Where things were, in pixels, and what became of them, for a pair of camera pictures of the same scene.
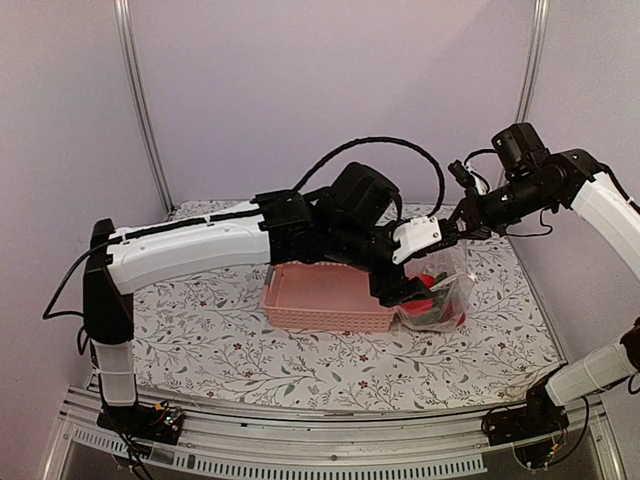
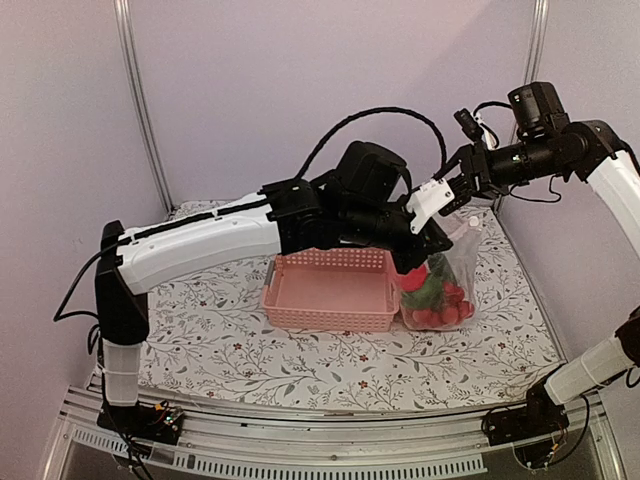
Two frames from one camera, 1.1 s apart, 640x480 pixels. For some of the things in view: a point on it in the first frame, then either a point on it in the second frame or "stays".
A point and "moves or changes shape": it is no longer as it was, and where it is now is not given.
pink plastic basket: x=323 y=296 stays
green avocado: x=441 y=298 to x=431 y=295
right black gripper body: x=493 y=216 to x=478 y=153
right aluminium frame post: x=534 y=58 stays
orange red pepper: x=421 y=307 moves or changes shape
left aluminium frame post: x=129 y=45 stays
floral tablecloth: x=210 y=339 stays
